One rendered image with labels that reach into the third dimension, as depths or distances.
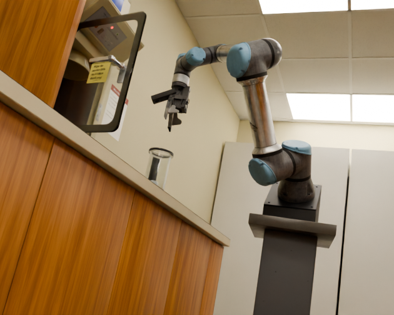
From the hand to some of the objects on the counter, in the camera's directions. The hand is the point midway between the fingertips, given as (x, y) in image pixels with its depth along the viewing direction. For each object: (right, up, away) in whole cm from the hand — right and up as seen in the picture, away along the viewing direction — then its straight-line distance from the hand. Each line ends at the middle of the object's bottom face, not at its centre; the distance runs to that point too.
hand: (166, 125), depth 199 cm
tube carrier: (-6, -32, -10) cm, 34 cm away
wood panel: (-54, -7, -60) cm, 82 cm away
